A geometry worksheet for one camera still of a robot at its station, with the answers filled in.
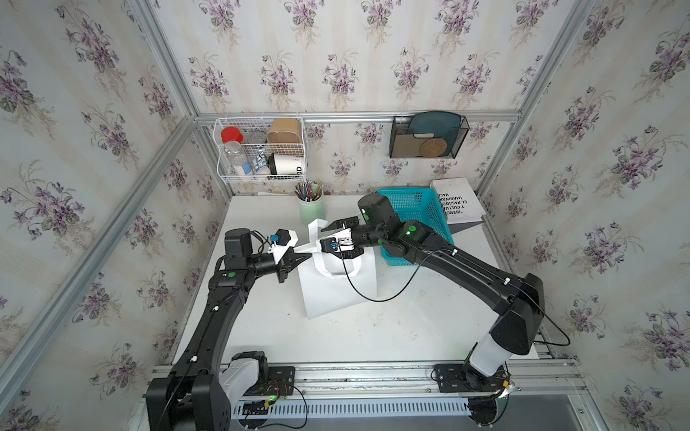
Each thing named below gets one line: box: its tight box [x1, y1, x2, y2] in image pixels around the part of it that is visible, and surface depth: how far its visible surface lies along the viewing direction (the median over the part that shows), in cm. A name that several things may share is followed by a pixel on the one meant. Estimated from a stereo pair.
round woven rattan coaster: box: [419, 138, 448, 159], surface depth 99 cm
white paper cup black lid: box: [267, 153, 304, 176], surface depth 95 cm
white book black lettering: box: [429, 177, 487, 225], surface depth 110 cm
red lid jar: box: [221, 125, 244, 144], surface depth 93 cm
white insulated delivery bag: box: [297, 218, 378, 319], surface depth 75 cm
